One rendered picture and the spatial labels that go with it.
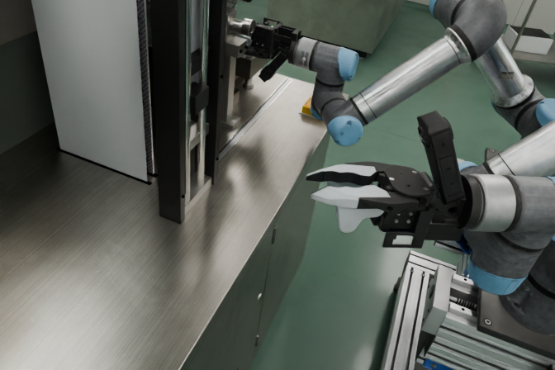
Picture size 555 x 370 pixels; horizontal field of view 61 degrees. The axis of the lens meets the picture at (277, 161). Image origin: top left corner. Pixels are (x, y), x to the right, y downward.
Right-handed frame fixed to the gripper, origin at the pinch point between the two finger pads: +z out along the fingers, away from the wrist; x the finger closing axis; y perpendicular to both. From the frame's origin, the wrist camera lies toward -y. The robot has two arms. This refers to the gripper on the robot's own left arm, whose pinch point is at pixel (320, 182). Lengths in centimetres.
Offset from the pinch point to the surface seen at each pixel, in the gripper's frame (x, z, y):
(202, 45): 34.7, 16.1, -6.0
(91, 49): 43, 38, -1
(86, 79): 45, 39, 6
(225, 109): 67, 11, 20
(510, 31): 320, -221, 44
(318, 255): 114, -35, 109
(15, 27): 56, 56, -1
